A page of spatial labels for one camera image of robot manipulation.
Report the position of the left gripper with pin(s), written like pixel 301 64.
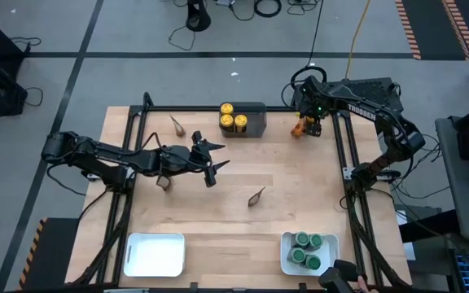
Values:
pixel 177 159

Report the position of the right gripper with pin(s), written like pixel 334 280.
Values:
pixel 316 109

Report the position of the orange spice packet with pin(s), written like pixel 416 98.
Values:
pixel 297 130

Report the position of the brown spice packet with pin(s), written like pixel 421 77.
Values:
pixel 165 185
pixel 255 198
pixel 178 128

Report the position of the green lid spice jar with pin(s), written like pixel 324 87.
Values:
pixel 315 241
pixel 297 255
pixel 312 261
pixel 301 239

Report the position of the white plastic bin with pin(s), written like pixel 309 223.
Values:
pixel 155 255
pixel 330 248

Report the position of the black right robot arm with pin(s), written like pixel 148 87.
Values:
pixel 362 113

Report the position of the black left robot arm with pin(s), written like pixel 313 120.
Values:
pixel 96 156

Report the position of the dark grey plastic bin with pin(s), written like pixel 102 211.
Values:
pixel 255 122

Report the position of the black perforated computer case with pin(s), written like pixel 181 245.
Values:
pixel 391 91

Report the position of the black stand base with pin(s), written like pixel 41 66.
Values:
pixel 198 16

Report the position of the black mat orange striped edge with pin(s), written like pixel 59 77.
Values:
pixel 434 28
pixel 55 252

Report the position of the person's hand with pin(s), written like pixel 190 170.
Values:
pixel 363 287

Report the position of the grey desk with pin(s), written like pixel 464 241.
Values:
pixel 466 203

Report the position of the black aluminium table frame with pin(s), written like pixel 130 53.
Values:
pixel 185 108

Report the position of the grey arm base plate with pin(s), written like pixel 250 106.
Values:
pixel 349 173

